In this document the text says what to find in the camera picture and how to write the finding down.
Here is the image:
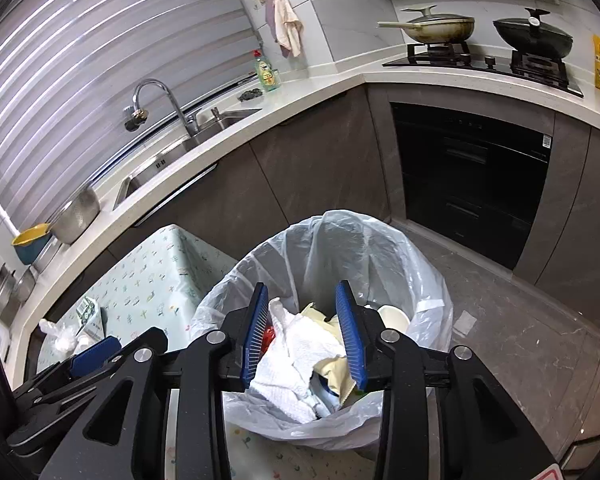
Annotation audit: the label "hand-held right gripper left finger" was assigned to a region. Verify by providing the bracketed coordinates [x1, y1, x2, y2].
[40, 282, 271, 480]

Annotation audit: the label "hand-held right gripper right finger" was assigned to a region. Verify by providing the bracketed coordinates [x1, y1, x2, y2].
[334, 280, 563, 480]

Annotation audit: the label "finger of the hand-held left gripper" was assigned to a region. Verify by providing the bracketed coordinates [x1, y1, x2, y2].
[70, 336, 123, 378]
[115, 326, 170, 361]

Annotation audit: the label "large beige paper bag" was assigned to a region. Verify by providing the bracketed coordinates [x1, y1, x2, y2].
[300, 301, 366, 401]

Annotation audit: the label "white paper towel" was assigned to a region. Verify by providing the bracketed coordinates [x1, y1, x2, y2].
[250, 297, 348, 425]

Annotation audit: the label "beige paper cup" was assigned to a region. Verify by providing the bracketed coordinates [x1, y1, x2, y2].
[365, 302, 411, 336]

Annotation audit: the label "bin with white plastic liner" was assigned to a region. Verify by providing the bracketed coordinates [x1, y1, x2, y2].
[187, 208, 453, 453]

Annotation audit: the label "green white carton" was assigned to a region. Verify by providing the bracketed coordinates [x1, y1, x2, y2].
[75, 296, 106, 346]

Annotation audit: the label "clear crumpled plastic bag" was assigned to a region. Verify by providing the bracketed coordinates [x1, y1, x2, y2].
[39, 317, 88, 361]

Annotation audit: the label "floral print tablecloth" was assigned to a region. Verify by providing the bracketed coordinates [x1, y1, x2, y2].
[35, 223, 381, 480]

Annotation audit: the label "small steel basin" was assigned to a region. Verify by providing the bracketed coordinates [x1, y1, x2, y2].
[12, 265, 37, 303]

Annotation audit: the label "steel tray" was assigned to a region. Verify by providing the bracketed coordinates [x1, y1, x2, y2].
[32, 240, 63, 273]

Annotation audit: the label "tall steel pot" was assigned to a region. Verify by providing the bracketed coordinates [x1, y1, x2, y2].
[0, 265, 18, 320]

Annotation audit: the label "white paper scrap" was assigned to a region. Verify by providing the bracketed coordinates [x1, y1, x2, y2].
[452, 310, 477, 336]

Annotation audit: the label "blue yellow bowl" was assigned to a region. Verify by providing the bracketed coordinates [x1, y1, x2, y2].
[11, 223, 55, 266]

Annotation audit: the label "steel colander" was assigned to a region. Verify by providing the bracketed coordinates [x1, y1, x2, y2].
[49, 185, 102, 246]

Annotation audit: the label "stainless steel sink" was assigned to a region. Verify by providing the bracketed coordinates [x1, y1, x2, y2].
[112, 107, 263, 209]

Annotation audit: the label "brown kitchen cabinets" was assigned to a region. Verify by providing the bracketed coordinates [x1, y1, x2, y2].
[45, 82, 600, 341]

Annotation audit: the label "black built-in oven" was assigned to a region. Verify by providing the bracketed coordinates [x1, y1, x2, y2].
[390, 102, 553, 271]

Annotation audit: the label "chrome kitchen faucet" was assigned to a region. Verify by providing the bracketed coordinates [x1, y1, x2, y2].
[125, 78, 201, 137]

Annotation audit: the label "green dish soap bottle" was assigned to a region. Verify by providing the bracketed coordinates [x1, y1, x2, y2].
[252, 50, 281, 93]

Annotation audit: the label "grey striped window blind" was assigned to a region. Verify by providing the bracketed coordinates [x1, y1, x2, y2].
[0, 0, 263, 241]

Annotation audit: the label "black gas stove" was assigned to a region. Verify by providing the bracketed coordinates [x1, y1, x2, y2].
[382, 42, 585, 98]

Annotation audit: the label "beige hanging towel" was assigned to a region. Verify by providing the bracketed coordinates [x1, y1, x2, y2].
[273, 0, 303, 58]

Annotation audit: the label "beige frying pan with lid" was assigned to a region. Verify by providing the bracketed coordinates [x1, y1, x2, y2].
[377, 4, 476, 45]

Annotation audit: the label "black wok with lid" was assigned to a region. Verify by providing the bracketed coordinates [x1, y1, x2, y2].
[492, 7, 574, 59]

